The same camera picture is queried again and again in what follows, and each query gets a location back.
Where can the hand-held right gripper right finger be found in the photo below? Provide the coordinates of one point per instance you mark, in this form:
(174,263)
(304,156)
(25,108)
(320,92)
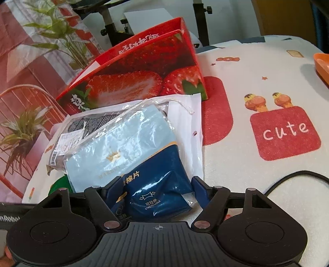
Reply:
(200,191)

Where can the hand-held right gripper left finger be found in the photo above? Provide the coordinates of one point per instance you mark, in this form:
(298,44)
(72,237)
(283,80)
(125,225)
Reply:
(115,191)

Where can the blue cotton pad packet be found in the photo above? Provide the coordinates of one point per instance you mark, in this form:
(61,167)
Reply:
(144,159)

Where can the clear labelled packet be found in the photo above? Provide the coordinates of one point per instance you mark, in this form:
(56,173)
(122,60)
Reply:
(77,128)

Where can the white plastic packet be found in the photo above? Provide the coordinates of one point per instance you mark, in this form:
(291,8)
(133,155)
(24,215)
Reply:
(189,115)

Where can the red strawberry print box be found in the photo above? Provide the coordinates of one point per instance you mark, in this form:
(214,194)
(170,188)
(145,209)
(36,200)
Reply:
(144,59)

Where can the printed blanket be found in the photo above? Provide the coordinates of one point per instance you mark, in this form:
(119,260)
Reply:
(257,77)

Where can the plant print curtain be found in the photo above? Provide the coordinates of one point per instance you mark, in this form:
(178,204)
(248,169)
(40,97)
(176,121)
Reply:
(15,51)

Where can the black exercise bike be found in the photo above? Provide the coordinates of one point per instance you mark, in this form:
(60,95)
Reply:
(200,20)

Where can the orange plastic container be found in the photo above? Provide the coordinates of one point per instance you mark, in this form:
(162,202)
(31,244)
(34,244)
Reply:
(322,66)

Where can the white board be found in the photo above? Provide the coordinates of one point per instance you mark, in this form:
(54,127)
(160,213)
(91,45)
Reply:
(146,19)

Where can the wooden door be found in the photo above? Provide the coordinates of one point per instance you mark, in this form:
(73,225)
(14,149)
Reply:
(282,15)

